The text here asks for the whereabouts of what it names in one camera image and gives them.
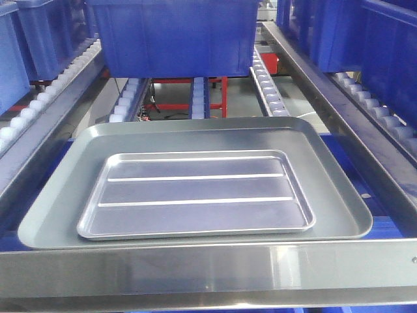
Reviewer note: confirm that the large blue bin right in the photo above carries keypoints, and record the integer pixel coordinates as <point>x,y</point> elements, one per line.
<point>389,65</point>

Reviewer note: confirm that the blue bin far left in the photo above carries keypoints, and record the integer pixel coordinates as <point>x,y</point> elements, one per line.
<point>14,79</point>

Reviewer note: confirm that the blue bin right shelf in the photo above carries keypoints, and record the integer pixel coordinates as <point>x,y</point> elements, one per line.
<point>330,33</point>

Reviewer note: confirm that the large grey tray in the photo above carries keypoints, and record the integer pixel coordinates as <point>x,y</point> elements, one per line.
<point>51,222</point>

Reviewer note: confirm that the middle white roller track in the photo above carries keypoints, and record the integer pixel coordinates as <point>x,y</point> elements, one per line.
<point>199,106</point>

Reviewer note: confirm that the right steel divider rail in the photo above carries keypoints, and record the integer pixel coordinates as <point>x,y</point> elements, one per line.
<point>384,164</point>

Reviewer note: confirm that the far right roller track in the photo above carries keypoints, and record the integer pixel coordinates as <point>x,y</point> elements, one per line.
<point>402,134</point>

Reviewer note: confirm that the blue bin centre shelf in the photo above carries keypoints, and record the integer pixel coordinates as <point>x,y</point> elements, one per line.
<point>174,39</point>

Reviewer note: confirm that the large blue bin left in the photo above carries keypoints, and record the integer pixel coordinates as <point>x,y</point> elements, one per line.
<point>52,34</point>

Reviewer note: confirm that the steel front shelf rail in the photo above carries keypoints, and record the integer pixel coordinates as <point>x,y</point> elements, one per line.
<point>257,275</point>

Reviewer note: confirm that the large blue bin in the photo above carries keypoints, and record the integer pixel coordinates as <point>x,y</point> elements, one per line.
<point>389,65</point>
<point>52,34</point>

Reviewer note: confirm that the red metal cart frame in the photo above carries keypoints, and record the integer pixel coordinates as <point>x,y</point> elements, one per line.
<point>218,87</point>

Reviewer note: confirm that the steel divider rail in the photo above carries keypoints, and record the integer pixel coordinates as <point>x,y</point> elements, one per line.
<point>25,162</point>
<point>384,164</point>

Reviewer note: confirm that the blue bin shelf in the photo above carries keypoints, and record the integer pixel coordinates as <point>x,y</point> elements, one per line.
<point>174,39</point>
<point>330,33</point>

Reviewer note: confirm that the far left roller track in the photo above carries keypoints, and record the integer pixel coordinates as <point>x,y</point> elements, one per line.
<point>29,114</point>

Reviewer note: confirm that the left steel divider rail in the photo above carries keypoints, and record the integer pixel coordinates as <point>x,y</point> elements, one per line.
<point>25,162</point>

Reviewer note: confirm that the silver ribbed metal tray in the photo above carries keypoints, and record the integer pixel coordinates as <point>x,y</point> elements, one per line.
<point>190,194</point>

